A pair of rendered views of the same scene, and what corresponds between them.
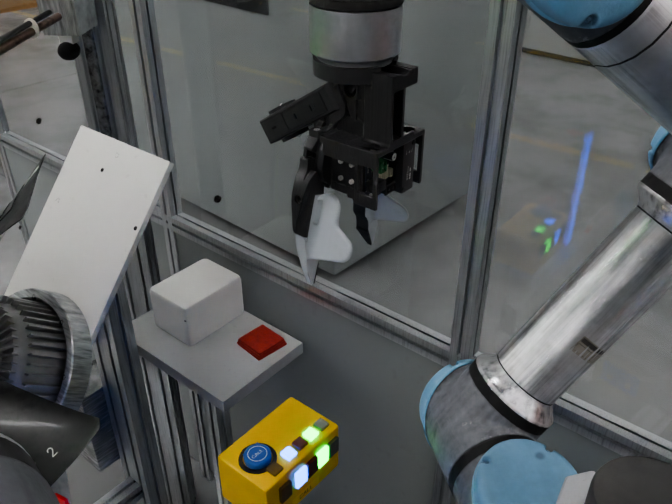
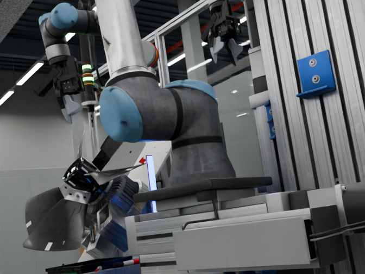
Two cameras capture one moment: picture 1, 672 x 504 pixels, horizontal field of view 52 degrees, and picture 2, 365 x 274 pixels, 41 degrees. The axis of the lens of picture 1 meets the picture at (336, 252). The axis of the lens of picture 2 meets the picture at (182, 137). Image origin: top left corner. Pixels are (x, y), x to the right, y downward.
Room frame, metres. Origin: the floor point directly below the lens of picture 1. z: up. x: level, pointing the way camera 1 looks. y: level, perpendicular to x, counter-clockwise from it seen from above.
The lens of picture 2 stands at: (-1.03, -0.13, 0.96)
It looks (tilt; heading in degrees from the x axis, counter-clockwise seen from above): 10 degrees up; 11
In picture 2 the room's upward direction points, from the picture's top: 8 degrees counter-clockwise
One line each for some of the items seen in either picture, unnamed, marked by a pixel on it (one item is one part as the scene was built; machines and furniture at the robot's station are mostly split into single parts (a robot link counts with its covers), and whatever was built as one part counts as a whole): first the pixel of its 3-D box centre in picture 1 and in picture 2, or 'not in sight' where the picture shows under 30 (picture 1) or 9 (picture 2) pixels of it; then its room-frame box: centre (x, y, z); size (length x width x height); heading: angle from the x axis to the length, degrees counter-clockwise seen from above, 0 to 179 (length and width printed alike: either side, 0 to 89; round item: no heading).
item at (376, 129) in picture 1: (361, 127); (224, 21); (0.56, -0.02, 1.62); 0.09 x 0.08 x 0.12; 51
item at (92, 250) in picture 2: not in sight; (101, 248); (0.73, 0.57, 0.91); 0.12 x 0.08 x 0.12; 141
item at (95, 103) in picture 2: not in sight; (90, 94); (0.71, 0.55, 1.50); 0.09 x 0.07 x 0.10; 176
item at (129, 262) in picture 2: not in sight; (133, 262); (0.39, 0.34, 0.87); 0.14 x 0.01 x 0.01; 137
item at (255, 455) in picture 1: (257, 456); not in sight; (0.67, 0.11, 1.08); 0.04 x 0.04 x 0.02
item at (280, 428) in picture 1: (280, 463); not in sight; (0.70, 0.08, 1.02); 0.16 x 0.10 x 0.11; 141
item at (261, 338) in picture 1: (261, 341); not in sight; (1.17, 0.16, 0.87); 0.08 x 0.08 x 0.02; 44
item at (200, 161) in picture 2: not in sight; (199, 163); (0.04, 0.05, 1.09); 0.15 x 0.15 x 0.10
